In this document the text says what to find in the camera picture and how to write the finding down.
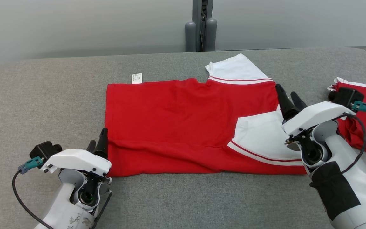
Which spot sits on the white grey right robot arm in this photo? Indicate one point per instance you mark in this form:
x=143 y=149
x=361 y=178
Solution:
x=357 y=190

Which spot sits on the grey metal partition post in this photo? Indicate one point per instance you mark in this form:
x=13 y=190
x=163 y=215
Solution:
x=196 y=19

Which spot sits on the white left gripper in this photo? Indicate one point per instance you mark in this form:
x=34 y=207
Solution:
x=78 y=160

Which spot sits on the red shirt with white sleeves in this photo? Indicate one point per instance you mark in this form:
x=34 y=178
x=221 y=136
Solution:
x=170 y=121

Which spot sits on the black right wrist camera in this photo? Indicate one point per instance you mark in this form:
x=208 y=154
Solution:
x=345 y=97

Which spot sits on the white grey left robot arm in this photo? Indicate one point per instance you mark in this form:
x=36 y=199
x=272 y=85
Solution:
x=62 y=206

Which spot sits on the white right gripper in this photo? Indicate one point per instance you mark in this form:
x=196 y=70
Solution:
x=316 y=116

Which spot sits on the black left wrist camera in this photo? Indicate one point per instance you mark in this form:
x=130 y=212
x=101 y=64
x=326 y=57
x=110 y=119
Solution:
x=44 y=149

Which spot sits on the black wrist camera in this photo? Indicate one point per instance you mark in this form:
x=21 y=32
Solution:
x=345 y=97
x=44 y=149

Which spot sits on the grey rounded post foot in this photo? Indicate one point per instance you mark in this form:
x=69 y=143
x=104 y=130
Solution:
x=211 y=36
x=190 y=38

